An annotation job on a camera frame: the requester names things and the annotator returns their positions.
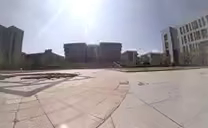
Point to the wide dark block building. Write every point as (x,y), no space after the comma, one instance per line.
(92,52)

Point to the small dark building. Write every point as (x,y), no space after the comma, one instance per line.
(129,57)

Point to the low pale building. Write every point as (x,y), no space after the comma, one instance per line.
(152,58)

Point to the pale stone slab plaza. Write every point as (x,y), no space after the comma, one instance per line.
(148,96)

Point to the low dark building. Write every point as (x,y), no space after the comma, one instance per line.
(43,59)

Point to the large white windowed building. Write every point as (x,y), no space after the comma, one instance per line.
(197,36)

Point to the tall grey building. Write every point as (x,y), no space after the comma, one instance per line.
(7,46)

